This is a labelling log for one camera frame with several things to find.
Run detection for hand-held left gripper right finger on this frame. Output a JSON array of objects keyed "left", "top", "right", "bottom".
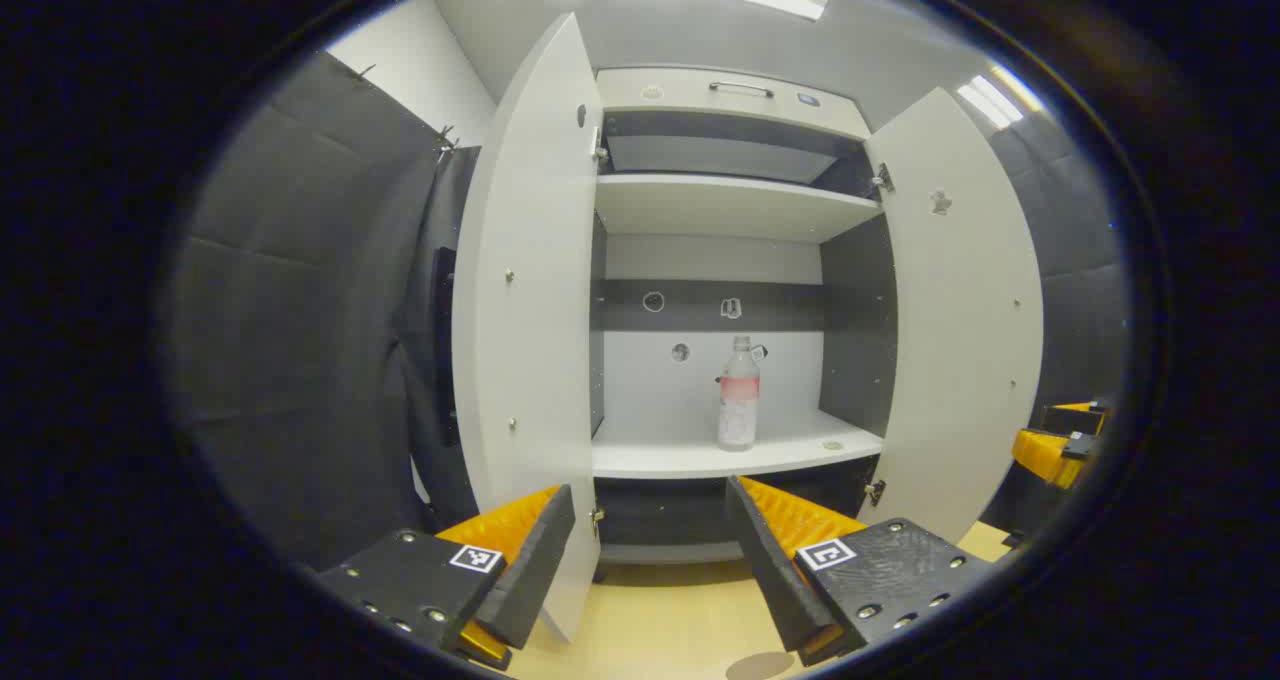
[{"left": 725, "top": 475, "right": 1001, "bottom": 669}]

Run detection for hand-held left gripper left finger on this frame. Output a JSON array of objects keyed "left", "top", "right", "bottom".
[{"left": 315, "top": 483, "right": 578, "bottom": 673}]

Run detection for clear plastic bottle pink label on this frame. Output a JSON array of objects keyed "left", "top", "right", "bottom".
[{"left": 716, "top": 335, "right": 763, "bottom": 452}]

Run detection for grey white cabinet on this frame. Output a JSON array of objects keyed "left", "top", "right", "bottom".
[{"left": 590, "top": 65, "right": 898, "bottom": 566}]

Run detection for grey cabinet drawer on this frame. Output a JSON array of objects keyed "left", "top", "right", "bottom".
[{"left": 597, "top": 67, "right": 873, "bottom": 141}]

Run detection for small ceiling light panel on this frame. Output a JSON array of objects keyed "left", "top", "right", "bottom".
[{"left": 955, "top": 73, "right": 1026, "bottom": 129}]

